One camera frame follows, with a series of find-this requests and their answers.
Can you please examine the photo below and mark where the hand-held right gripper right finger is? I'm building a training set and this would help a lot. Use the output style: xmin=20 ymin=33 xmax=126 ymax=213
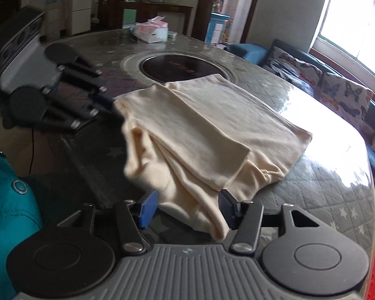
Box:
xmin=218 ymin=189 xmax=320 ymax=255

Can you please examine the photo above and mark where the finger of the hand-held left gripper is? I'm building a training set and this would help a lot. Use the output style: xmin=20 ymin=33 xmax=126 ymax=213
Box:
xmin=57 ymin=57 xmax=110 ymax=96
xmin=40 ymin=91 xmax=117 ymax=133

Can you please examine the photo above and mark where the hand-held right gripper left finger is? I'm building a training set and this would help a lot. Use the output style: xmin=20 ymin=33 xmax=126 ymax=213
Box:
xmin=57 ymin=190 xmax=160 ymax=255

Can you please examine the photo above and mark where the cream knit garment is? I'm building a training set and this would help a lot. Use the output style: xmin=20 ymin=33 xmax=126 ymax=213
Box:
xmin=112 ymin=73 xmax=313 ymax=241

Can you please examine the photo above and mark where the white drawer unit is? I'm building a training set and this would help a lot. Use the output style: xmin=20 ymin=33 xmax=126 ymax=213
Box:
xmin=44 ymin=0 xmax=62 ymax=41

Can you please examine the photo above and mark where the white refrigerator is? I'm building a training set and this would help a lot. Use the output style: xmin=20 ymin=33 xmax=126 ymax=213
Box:
xmin=65 ymin=0 xmax=95 ymax=37

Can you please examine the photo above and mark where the round black induction cooktop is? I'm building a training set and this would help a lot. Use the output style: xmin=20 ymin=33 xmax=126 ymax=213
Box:
xmin=139 ymin=54 xmax=207 ymax=84

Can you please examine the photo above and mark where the white pink tissue pack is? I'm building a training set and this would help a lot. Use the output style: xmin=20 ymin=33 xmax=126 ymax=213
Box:
xmin=134 ymin=15 xmax=170 ymax=43

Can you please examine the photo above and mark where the dark wooden cabinet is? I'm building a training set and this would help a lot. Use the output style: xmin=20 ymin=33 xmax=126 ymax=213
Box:
xmin=98 ymin=0 xmax=195 ymax=36

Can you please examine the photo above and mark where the blue white small cabinet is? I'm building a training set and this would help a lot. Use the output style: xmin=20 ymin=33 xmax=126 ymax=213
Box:
xmin=206 ymin=12 xmax=232 ymax=45

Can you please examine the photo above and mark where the teal jacket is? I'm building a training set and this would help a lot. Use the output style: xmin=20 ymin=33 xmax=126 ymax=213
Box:
xmin=0 ymin=143 xmax=44 ymax=300

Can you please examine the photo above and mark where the butterfly print pillow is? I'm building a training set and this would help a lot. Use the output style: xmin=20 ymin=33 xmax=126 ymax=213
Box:
xmin=318 ymin=72 xmax=374 ymax=126
xmin=264 ymin=46 xmax=324 ymax=92

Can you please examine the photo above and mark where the blue sofa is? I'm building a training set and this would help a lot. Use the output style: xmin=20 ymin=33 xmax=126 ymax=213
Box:
xmin=224 ymin=39 xmax=375 ymax=191

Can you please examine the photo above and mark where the window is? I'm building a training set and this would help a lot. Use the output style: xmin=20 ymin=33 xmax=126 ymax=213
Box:
xmin=312 ymin=0 xmax=375 ymax=80

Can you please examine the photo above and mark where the black cable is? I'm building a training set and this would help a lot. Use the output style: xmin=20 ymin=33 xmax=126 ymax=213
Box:
xmin=27 ymin=127 xmax=36 ymax=176

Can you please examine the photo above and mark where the brown wooden door frame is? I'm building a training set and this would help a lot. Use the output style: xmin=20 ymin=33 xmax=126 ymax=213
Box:
xmin=191 ymin=0 xmax=265 ymax=44

